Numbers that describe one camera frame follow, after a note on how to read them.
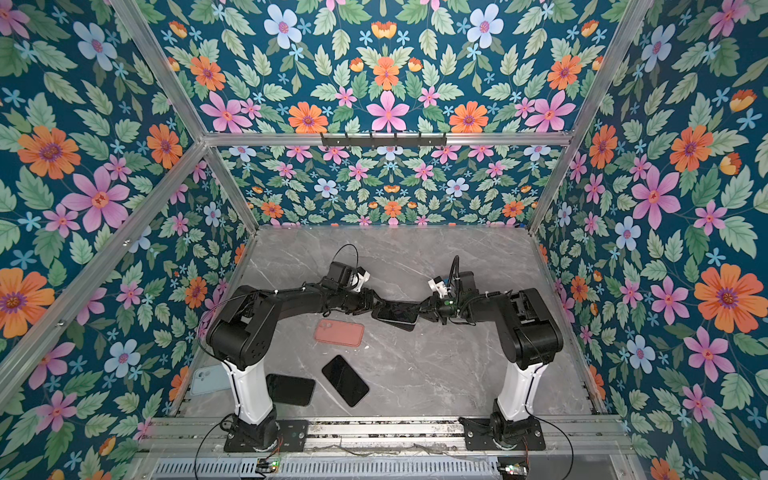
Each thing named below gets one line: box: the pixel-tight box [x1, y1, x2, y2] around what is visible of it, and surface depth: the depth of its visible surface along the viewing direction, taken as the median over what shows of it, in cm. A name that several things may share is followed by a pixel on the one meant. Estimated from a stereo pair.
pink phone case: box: [314, 318, 365, 347], surface depth 95 cm
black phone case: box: [377, 319, 416, 332], surface depth 95 cm
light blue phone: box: [191, 364, 231, 395], surface depth 85 cm
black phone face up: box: [322, 355, 370, 408], surface depth 84 cm
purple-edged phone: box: [266, 373, 316, 406], surface depth 85 cm
